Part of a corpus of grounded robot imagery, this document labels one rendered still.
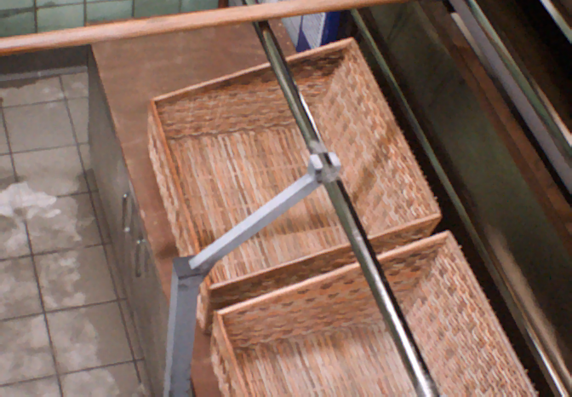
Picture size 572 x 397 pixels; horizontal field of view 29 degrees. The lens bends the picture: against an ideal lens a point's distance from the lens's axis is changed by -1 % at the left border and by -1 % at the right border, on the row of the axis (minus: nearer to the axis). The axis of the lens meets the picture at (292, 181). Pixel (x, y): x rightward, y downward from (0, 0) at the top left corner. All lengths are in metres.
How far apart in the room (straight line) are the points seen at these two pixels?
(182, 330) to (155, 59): 1.00
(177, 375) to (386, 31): 0.85
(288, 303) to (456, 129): 0.47
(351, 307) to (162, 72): 0.87
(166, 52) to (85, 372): 0.84
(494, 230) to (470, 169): 0.14
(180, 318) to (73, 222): 1.27
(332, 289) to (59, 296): 1.08
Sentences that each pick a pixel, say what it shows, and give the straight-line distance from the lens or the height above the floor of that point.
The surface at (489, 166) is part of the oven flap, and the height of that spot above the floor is 1.03.
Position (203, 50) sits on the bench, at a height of 0.58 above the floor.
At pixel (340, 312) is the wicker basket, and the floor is 0.65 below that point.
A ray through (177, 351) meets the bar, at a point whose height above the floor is 0.73.
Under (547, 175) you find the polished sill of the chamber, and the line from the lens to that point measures 1.94.
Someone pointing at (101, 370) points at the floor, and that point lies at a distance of 2.97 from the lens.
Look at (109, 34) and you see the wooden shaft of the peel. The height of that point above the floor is 1.19.
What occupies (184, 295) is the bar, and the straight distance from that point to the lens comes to 1.99.
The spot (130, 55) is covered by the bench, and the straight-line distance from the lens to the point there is 2.90.
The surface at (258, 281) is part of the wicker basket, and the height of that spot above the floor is 0.73.
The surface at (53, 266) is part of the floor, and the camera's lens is 3.17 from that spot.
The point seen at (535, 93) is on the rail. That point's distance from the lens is 1.66.
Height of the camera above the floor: 2.48
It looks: 46 degrees down
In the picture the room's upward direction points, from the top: 10 degrees clockwise
